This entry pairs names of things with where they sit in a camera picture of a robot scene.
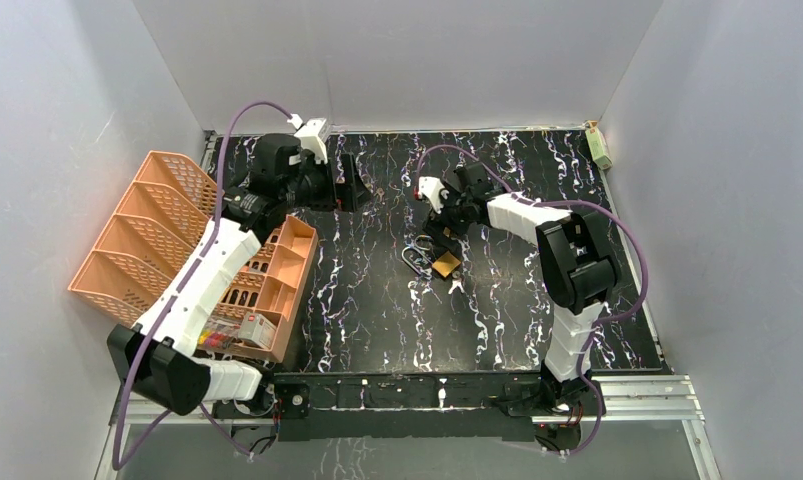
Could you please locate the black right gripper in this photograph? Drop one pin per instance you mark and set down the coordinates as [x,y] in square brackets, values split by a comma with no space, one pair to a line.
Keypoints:
[437,222]

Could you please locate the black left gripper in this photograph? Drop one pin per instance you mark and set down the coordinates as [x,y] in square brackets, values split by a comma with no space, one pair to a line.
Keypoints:
[336,183]

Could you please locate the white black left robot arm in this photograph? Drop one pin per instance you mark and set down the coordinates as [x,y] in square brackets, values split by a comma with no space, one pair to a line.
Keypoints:
[154,357]

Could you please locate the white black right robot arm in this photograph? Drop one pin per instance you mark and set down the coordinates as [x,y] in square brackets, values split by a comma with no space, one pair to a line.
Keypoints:
[579,271]

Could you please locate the small brass padlock closed shackle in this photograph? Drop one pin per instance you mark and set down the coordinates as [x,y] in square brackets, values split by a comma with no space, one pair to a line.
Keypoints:
[433,245]

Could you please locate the large brass padlock open shackle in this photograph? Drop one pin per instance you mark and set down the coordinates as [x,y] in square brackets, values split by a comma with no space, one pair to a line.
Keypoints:
[424,263]

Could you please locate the silver keys on table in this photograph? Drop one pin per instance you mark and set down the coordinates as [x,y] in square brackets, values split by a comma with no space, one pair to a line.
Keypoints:
[457,286]

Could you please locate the white red small box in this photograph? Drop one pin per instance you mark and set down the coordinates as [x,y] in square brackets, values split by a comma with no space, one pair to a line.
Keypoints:
[258,331]

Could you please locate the green white box in corner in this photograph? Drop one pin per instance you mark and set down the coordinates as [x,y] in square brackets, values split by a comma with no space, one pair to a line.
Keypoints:
[597,143]

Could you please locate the colourful marker set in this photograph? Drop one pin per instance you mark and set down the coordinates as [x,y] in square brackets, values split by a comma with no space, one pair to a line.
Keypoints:
[218,333]

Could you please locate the orange plastic desk organizer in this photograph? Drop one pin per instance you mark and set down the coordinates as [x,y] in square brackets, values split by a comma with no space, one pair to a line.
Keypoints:
[155,227]

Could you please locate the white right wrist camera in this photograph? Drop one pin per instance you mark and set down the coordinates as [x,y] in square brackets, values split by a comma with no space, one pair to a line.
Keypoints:
[434,191]

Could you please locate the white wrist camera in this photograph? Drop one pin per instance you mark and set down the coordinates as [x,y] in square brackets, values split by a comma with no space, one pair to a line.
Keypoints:
[312,134]
[434,191]

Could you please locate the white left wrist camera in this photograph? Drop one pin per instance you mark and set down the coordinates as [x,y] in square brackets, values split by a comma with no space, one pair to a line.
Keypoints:
[312,134]

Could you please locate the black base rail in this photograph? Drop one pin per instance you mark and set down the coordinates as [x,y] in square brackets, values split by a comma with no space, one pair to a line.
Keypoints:
[313,406]

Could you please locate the aluminium frame profile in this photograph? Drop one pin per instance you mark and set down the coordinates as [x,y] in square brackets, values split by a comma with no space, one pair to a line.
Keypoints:
[653,428]

